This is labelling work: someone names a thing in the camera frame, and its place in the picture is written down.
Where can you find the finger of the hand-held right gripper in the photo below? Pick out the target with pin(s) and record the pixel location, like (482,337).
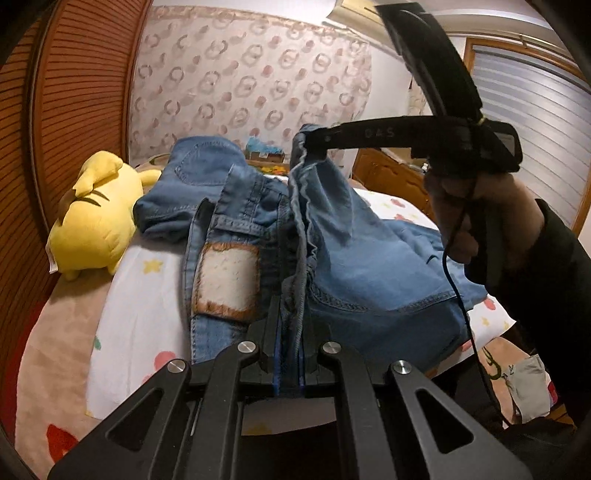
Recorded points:
(369,134)

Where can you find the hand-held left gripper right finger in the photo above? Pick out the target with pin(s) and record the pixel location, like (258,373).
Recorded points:
(301,383)

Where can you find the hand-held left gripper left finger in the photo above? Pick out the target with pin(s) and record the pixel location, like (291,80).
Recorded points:
(277,369)

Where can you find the blue denim pants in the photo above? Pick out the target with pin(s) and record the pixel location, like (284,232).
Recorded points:
(369,277)
(194,161)

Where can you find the person's right hand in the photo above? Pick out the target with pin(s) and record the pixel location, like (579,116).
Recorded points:
(517,207)

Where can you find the long wooden side cabinet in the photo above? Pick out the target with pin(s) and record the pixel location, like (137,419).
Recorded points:
(383,170)

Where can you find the beige tied curtain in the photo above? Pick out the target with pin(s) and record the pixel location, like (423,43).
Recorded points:
(415,99)

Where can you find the grey striped window blind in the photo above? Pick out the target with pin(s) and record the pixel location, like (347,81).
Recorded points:
(545,106)

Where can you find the small cardboard box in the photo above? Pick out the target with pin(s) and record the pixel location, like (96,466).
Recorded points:
(265,159)

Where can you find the blue plastic bag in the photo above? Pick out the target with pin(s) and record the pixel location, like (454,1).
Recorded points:
(261,145)

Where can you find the circle pattern sheer curtain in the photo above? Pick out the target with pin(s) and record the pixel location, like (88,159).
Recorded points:
(231,69)

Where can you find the white strawberry print sheet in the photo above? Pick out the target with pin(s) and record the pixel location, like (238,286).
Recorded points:
(138,300)

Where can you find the floral blanket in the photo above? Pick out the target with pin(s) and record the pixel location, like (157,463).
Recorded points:
(55,332)

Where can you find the grey cloth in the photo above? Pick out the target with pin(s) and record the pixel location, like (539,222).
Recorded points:
(528,383)

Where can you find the yellow plush toy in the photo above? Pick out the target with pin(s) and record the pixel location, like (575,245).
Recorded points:
(92,217)

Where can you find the wooden louvered wardrobe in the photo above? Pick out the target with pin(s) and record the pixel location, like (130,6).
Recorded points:
(78,92)

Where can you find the wooden window frame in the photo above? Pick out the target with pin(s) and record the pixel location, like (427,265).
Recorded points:
(469,64)

